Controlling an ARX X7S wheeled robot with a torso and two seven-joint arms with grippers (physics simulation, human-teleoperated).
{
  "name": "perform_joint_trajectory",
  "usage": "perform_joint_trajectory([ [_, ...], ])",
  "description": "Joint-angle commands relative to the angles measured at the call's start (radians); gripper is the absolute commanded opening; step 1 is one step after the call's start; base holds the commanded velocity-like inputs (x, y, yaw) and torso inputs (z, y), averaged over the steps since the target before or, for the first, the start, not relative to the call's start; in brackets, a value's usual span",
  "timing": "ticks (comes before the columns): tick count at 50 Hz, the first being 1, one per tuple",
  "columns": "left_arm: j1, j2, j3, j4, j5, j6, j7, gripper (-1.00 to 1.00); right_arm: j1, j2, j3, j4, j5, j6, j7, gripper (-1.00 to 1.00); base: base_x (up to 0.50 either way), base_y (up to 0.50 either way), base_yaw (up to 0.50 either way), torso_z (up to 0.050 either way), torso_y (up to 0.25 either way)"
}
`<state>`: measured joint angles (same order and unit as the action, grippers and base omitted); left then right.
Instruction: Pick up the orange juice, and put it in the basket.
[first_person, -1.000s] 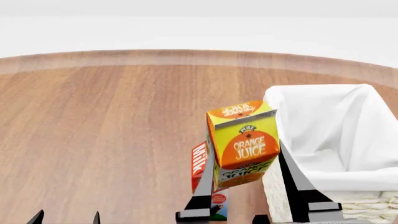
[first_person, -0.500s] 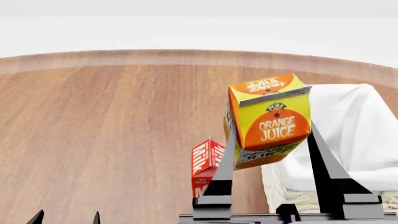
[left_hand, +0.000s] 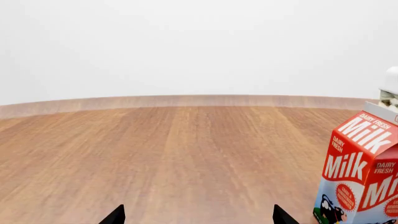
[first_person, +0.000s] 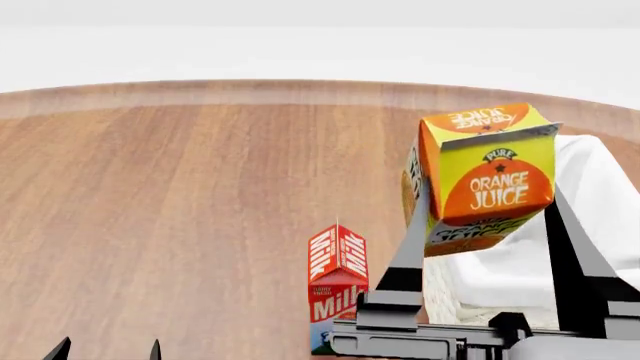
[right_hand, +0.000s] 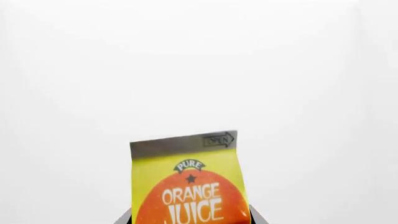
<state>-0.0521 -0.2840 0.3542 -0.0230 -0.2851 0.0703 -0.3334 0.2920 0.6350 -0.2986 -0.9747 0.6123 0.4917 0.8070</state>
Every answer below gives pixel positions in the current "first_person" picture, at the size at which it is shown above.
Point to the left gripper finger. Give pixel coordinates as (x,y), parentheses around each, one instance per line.
(59,351)
(156,352)

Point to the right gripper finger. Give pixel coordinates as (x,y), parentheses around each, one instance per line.
(395,303)
(575,270)

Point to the orange juice carton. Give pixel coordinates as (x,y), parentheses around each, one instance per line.
(495,187)

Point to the red milk carton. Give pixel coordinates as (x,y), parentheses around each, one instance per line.
(336,277)

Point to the white woven basket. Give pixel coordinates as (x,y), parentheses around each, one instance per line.
(595,195)

